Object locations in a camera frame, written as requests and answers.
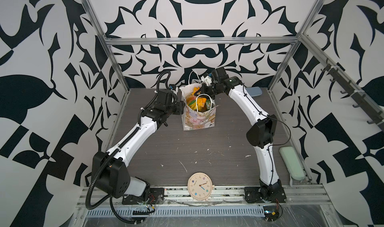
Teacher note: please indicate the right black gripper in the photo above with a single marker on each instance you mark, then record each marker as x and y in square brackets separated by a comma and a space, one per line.
[203, 89]

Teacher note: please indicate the pale green glasses case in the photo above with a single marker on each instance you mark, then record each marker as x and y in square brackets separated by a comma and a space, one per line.
[292, 163]

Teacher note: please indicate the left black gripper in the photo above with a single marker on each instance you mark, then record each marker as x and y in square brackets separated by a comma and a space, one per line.
[180, 107]

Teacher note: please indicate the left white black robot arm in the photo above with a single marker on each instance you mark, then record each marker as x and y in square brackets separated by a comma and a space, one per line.
[110, 176]

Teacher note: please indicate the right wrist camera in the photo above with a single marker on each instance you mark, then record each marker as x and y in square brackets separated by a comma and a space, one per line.
[207, 80]

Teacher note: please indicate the black wall hook rack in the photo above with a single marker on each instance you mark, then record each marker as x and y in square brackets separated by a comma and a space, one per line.
[351, 89]

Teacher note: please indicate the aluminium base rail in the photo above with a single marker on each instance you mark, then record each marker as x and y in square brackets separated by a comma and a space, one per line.
[213, 206]

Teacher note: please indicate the round beige wall clock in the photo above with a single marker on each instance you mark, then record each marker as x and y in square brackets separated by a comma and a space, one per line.
[200, 186]

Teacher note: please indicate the blue-grey glasses case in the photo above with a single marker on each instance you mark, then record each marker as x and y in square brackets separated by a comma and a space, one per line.
[254, 91]

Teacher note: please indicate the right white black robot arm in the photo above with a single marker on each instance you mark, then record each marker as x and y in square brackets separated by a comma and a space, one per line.
[260, 135]

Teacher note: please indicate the yellow snack packet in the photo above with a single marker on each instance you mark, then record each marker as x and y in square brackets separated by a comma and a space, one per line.
[196, 103]

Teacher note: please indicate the patterned paper gift bag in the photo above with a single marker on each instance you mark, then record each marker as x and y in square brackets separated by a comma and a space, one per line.
[194, 120]

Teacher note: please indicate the green corn chips packet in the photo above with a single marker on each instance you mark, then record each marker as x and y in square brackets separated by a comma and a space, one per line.
[208, 105]

